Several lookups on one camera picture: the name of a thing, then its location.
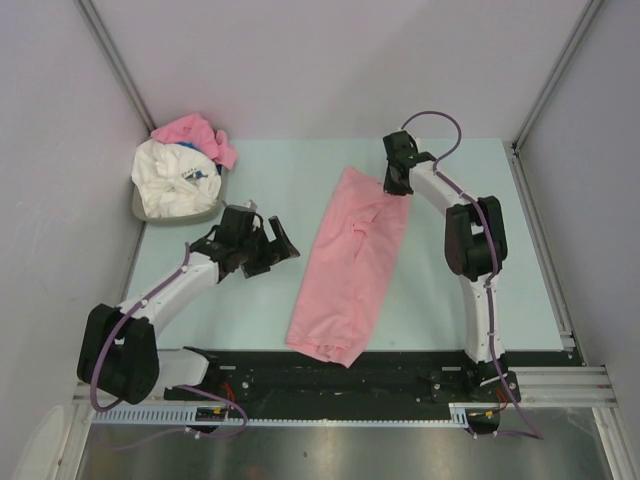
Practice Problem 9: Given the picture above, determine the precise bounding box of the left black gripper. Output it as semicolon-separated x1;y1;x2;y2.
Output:
237;217;298;278

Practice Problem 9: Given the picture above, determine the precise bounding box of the pink t shirt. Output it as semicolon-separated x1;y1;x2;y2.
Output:
285;167;410;368
151;113;238;170

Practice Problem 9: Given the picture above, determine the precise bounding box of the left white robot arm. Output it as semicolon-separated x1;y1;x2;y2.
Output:
77;205;300;412

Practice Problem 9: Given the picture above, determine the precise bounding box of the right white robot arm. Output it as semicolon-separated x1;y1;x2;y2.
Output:
383;130;508;364

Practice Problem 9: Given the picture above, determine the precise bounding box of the grey laundry basket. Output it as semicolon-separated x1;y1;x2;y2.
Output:
131;167;229;227

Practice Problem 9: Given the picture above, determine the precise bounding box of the white t shirt in basket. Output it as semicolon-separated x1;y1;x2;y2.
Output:
131;139;221;218

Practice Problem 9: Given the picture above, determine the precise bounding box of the blue garment in basket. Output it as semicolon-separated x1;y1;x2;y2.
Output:
176;142;201;152

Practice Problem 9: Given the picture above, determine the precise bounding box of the pink t shirt in basket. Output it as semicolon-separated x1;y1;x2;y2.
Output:
151;113;238;170

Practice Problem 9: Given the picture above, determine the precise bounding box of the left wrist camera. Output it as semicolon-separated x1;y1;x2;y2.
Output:
237;200;257;214

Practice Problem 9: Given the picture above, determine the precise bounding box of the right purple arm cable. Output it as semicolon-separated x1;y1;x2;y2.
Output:
401;110;545;441

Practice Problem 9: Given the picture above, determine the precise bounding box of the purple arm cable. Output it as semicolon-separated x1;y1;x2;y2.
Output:
401;110;545;441
90;242;193;413

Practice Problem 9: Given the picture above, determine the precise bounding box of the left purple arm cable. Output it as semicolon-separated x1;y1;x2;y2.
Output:
90;242;193;413

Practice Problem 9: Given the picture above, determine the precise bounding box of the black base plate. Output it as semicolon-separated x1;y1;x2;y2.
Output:
163;349;523;407

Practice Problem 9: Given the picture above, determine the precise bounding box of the right corner aluminium post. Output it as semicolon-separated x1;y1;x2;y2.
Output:
511;0;607;153

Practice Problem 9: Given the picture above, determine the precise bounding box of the corner aluminium post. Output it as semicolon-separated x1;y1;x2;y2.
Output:
73;0;156;133
511;0;607;153

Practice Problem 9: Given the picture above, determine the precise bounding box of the slotted grey cable duct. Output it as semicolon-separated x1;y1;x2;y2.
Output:
93;403;502;428

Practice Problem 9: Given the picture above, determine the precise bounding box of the aluminium rail frame right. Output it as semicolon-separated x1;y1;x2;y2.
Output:
504;142;617;408

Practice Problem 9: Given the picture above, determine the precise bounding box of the left corner aluminium post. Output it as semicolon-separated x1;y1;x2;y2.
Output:
73;0;156;133

